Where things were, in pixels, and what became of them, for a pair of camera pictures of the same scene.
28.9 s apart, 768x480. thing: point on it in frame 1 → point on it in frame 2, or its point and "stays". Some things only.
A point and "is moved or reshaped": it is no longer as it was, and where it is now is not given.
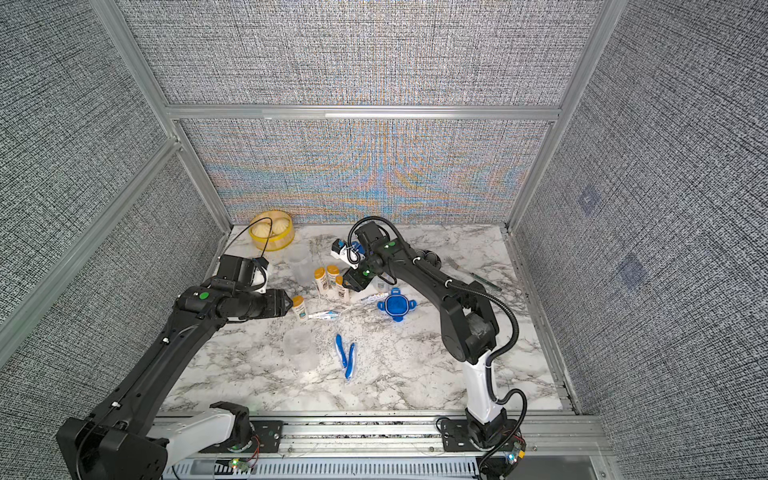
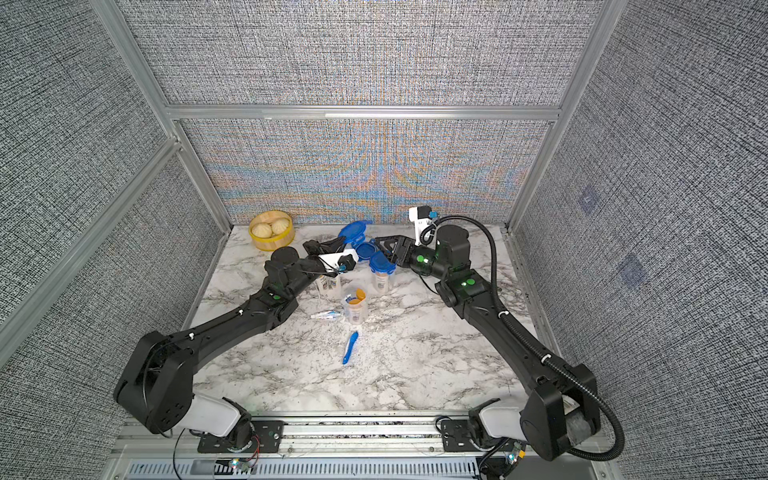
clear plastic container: (301, 349) → (356, 300)
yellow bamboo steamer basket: (282, 233) stays
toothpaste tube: (332, 314) stays
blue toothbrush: (350, 364) → (349, 348)
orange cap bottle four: (340, 286) → (360, 295)
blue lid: (396, 305) is moved or reshaped
